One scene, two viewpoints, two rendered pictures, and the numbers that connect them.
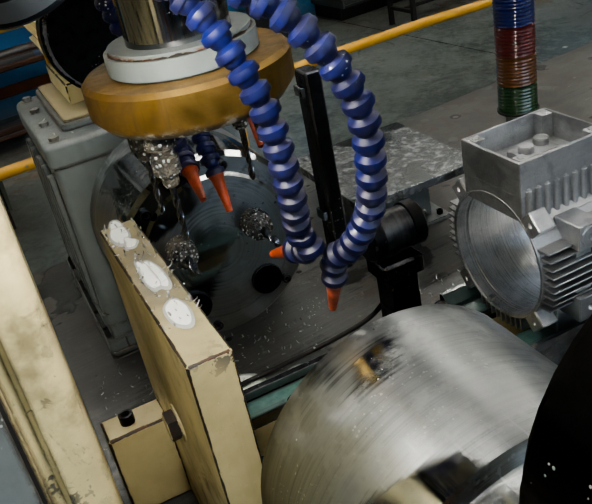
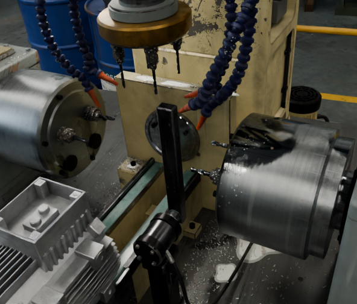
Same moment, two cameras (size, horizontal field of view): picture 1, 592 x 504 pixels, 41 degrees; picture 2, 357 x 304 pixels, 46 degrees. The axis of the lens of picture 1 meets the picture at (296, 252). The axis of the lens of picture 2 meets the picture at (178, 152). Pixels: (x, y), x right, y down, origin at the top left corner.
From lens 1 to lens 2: 140 cm
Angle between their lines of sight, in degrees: 105
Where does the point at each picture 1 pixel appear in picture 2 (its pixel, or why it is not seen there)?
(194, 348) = (126, 73)
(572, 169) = (15, 215)
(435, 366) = (39, 78)
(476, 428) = (24, 72)
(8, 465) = not seen: hidden behind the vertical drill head
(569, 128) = (15, 238)
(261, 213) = (216, 172)
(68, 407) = not seen: hidden behind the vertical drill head
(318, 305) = not seen: outside the picture
